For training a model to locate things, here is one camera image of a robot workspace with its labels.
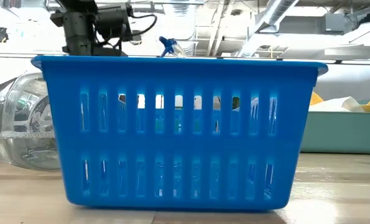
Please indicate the white blue-trigger spray bottle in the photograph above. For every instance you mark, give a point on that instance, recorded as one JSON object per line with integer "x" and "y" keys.
{"x": 167, "y": 43}

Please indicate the yellow oval cloth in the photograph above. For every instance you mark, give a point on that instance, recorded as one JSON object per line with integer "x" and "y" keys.
{"x": 315, "y": 99}

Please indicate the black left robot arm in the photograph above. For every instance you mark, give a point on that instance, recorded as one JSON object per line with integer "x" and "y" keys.
{"x": 79, "y": 4}

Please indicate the blue slotted plastic basket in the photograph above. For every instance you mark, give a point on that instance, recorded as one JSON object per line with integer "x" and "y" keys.
{"x": 178, "y": 143}

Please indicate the teal plastic tub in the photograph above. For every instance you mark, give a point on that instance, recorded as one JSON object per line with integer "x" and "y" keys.
{"x": 343, "y": 133}

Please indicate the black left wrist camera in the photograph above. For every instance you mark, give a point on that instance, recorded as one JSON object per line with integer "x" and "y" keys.
{"x": 113, "y": 21}

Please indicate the silver ventilation duct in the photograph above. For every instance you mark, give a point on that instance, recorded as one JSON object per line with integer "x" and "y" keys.
{"x": 275, "y": 12}

